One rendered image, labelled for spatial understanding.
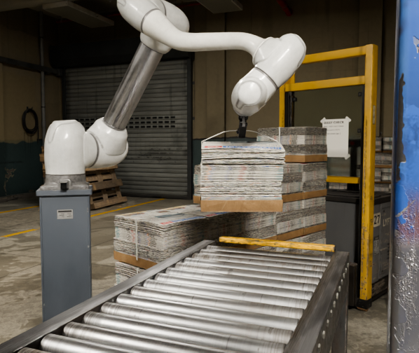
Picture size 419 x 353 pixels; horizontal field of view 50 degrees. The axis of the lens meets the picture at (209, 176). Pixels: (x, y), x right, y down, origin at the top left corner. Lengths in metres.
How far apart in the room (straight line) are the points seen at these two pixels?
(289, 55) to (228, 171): 0.44
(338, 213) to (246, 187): 2.04
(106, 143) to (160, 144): 8.01
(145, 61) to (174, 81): 8.02
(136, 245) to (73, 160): 0.55
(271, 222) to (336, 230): 1.05
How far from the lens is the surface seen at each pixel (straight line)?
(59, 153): 1.82
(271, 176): 1.54
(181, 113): 9.70
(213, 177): 1.54
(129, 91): 1.87
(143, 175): 10.15
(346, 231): 3.52
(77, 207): 1.82
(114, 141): 1.93
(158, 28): 1.60
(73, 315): 1.07
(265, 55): 1.41
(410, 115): 0.18
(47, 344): 0.96
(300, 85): 3.53
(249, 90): 1.32
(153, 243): 2.04
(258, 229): 2.49
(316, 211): 3.01
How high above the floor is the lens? 1.17
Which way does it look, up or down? 4 degrees down
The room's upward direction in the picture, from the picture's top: straight up
